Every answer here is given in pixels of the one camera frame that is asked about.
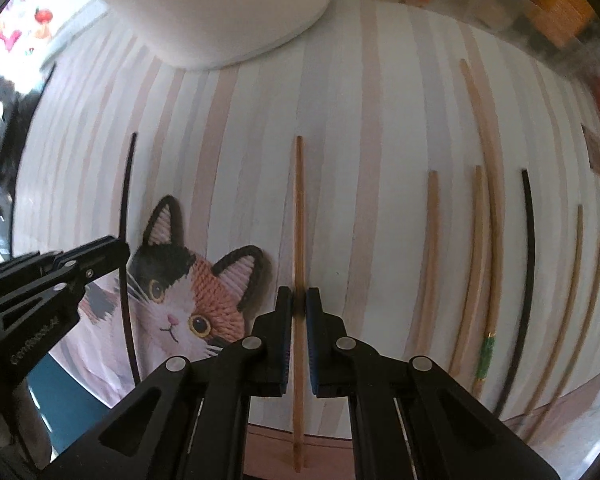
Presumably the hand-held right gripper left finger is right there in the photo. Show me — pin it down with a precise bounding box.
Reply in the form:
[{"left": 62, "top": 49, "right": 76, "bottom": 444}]
[{"left": 40, "top": 286, "right": 294, "bottom": 480}]

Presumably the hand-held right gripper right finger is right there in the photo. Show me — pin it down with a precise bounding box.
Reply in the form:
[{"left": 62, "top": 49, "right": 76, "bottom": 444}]
[{"left": 306, "top": 287, "right": 563, "bottom": 480}]

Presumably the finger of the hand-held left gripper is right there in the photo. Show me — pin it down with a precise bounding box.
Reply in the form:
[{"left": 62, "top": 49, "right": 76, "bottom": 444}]
[
  {"left": 0, "top": 268, "right": 88, "bottom": 319},
  {"left": 0, "top": 236, "right": 130, "bottom": 288}
]

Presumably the black chopstick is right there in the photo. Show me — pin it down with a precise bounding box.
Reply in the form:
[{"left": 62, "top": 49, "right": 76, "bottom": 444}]
[
  {"left": 494, "top": 169, "right": 537, "bottom": 417},
  {"left": 118, "top": 132, "right": 144, "bottom": 389}
]

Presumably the plain wooden chopstick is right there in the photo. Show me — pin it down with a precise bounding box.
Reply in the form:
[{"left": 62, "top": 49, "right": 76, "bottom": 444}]
[
  {"left": 412, "top": 170, "right": 440, "bottom": 359},
  {"left": 448, "top": 165, "right": 487, "bottom": 376},
  {"left": 293, "top": 135, "right": 306, "bottom": 472}
]

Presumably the thin light wooden chopstick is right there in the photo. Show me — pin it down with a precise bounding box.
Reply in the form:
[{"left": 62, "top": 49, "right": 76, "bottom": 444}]
[
  {"left": 524, "top": 227, "right": 600, "bottom": 446},
  {"left": 523, "top": 204, "right": 585, "bottom": 416}
]

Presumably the wooden chopstick with green band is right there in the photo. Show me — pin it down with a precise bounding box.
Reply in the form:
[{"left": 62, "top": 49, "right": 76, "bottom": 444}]
[{"left": 458, "top": 58, "right": 506, "bottom": 399}]

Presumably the striped cat print mat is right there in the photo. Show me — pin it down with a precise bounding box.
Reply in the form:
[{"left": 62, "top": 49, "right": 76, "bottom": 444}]
[{"left": 12, "top": 0, "right": 600, "bottom": 480}]

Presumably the white round container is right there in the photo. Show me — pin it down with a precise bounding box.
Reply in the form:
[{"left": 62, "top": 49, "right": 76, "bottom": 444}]
[{"left": 60, "top": 0, "right": 334, "bottom": 72}]

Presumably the clear plastic storage box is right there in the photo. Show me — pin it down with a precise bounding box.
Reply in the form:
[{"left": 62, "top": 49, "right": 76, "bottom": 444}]
[{"left": 370, "top": 0, "right": 600, "bottom": 81}]

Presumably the colourful wall decoration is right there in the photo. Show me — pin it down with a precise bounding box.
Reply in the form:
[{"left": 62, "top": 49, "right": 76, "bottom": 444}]
[{"left": 0, "top": 0, "right": 106, "bottom": 69}]

